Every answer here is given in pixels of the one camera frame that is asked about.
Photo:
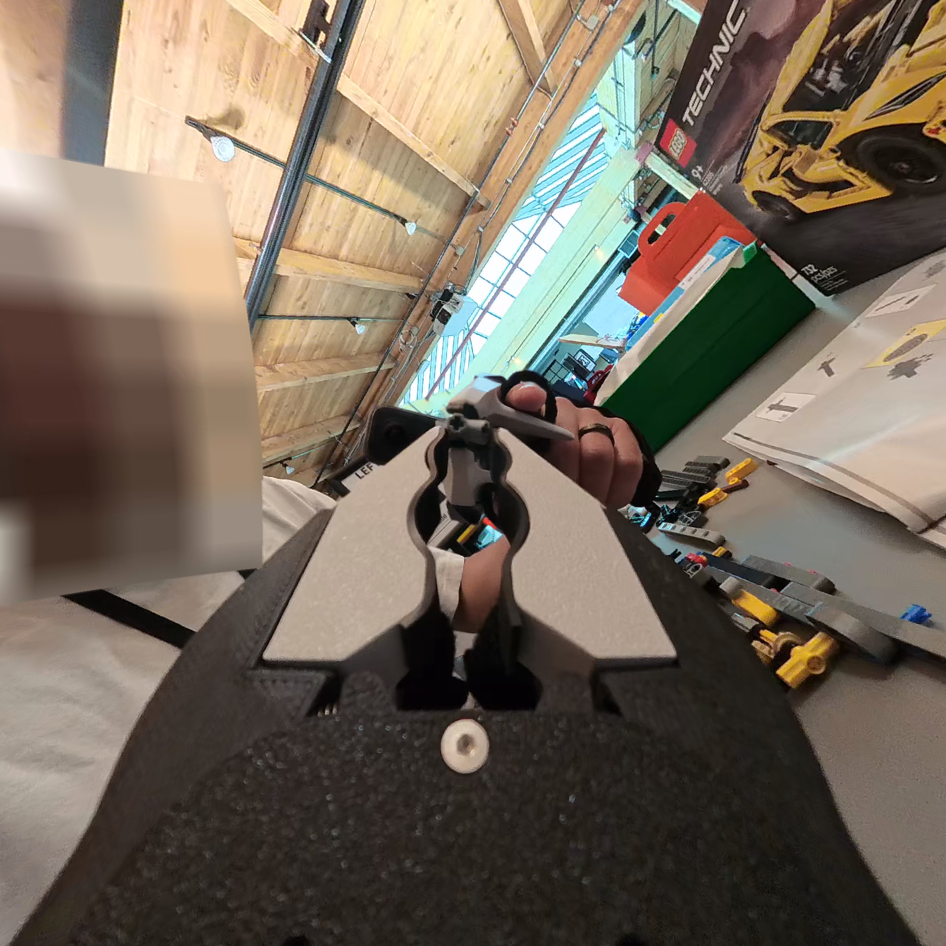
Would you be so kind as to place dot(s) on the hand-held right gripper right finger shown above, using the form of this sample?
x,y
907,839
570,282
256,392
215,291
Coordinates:
x,y
591,591

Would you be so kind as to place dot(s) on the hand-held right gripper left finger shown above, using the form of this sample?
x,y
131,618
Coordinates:
x,y
347,591

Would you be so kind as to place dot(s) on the grey lego axle connector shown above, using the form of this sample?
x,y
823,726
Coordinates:
x,y
465,473

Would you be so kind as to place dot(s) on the long dark lego chassis assembly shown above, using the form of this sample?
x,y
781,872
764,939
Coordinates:
x,y
813,598

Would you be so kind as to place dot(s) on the person's left forearm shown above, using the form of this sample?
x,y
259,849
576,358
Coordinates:
x,y
477,584

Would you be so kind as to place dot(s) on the small pile of lego beams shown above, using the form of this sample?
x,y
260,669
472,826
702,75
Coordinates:
x,y
695,473

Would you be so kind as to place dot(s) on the yellow car lego set box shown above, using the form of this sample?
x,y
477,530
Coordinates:
x,y
813,111

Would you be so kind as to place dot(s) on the white ceiling projector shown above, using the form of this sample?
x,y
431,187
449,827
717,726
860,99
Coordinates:
x,y
447,307

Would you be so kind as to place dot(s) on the green plastic bin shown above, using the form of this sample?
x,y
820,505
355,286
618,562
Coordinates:
x,y
702,347

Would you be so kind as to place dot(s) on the white t-shirt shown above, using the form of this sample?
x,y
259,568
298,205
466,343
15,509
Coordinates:
x,y
59,702

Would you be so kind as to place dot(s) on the open instruction booklet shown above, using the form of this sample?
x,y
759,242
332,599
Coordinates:
x,y
850,414

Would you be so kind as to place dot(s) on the blue plastic roll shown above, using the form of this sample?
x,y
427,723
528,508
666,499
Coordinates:
x,y
709,266

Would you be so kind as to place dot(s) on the orange tote bag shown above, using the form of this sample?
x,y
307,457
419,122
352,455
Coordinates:
x,y
680,244

